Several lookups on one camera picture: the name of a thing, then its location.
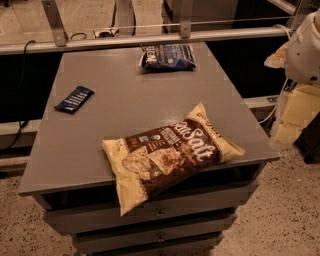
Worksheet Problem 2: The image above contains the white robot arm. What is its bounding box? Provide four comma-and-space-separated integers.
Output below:
264, 10, 320, 145

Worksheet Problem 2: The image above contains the brown sea salt chip bag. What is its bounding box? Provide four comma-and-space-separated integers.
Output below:
102, 104, 245, 215

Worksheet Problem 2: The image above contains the dark blue chip bag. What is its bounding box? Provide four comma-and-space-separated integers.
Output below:
139, 44, 196, 71

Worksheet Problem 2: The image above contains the small blue snack bar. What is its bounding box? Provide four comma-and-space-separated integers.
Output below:
54, 86, 94, 114

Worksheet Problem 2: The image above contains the grey drawer cabinet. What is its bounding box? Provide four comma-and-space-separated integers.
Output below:
19, 43, 277, 256

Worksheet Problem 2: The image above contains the white power strip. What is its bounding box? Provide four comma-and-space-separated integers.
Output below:
93, 30, 119, 38

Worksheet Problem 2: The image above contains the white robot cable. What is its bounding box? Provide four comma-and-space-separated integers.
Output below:
258, 77, 290, 125

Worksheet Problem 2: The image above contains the black cable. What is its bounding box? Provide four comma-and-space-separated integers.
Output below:
3, 39, 37, 151

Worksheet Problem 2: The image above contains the metal railing frame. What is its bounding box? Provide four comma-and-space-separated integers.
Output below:
0, 0, 319, 55

